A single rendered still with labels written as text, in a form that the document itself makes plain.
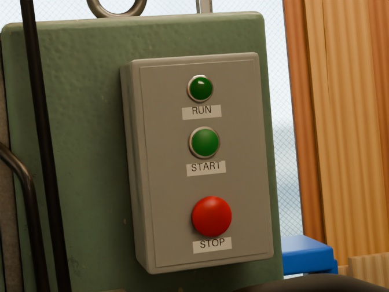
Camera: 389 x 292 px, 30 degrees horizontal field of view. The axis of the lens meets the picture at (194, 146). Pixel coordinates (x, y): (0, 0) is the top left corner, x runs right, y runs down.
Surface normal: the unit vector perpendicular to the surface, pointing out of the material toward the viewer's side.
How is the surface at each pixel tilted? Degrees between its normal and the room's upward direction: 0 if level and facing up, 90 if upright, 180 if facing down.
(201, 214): 86
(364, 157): 87
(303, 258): 90
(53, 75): 90
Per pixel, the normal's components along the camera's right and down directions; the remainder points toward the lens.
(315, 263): 0.22, 0.04
